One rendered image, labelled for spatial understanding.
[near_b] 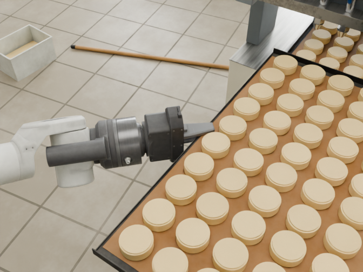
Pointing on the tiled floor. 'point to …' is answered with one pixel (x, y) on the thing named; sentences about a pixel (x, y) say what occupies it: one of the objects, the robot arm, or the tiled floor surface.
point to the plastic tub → (25, 52)
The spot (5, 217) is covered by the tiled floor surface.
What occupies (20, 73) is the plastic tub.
